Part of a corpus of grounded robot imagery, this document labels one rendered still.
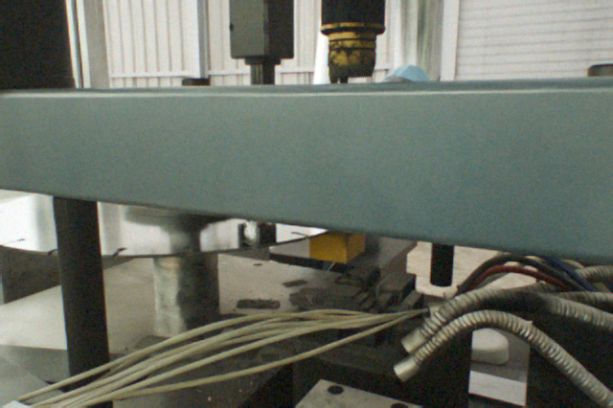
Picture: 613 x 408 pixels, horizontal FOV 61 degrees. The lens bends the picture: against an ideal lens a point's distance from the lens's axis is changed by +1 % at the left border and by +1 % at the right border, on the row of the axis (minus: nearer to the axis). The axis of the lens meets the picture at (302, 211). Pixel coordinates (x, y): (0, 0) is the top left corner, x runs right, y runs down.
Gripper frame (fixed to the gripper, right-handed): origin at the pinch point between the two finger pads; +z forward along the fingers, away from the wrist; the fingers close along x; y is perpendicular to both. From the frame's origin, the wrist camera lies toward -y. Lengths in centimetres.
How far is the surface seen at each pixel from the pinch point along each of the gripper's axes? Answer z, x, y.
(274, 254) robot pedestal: -15.1, -26.1, 29.9
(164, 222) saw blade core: 16.9, 18.0, -4.7
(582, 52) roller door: -514, -244, 88
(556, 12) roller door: -531, -207, 115
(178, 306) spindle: 18.7, 8.6, -1.3
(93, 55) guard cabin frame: -15, 19, 49
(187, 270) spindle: 16.3, 11.2, -2.0
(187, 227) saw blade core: 16.8, 17.9, -7.4
